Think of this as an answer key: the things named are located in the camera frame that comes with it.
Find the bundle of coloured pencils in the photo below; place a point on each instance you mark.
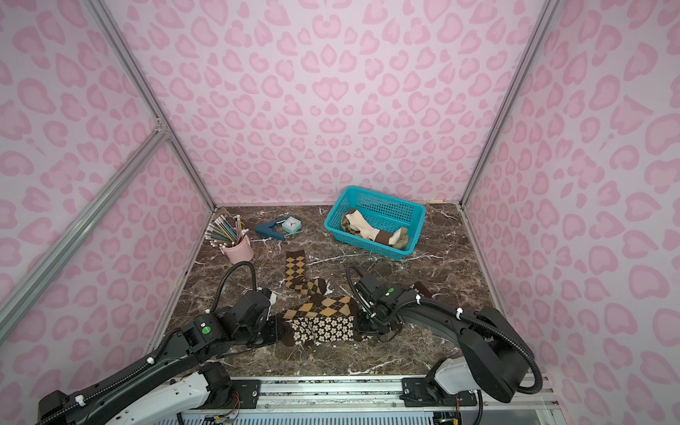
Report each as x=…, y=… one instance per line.
x=225, y=233

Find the teal plastic mesh basket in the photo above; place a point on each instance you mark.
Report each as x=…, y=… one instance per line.
x=381, y=211

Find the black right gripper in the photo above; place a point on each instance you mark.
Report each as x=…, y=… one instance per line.
x=363, y=323

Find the brown cream striped sock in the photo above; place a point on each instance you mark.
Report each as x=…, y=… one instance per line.
x=353, y=222

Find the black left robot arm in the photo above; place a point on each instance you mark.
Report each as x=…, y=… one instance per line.
x=197, y=344

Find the brown yellow argyle sock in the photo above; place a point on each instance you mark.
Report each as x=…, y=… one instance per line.
x=295, y=276
x=321, y=306

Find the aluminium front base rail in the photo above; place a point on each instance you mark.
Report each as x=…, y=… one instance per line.
x=360, y=399

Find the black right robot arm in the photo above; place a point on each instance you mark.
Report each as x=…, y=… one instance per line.
x=495, y=359

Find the pink metal pencil cup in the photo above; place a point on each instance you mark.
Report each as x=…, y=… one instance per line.
x=239, y=252

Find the brown daisy pattern sock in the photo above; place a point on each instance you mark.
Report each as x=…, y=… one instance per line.
x=422, y=289
x=319, y=330

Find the small mint alarm clock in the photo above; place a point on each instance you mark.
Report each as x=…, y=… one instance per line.
x=291, y=225

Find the dark teal stapler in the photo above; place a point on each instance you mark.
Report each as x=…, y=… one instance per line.
x=268, y=229

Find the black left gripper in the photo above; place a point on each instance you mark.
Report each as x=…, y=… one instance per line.
x=271, y=329

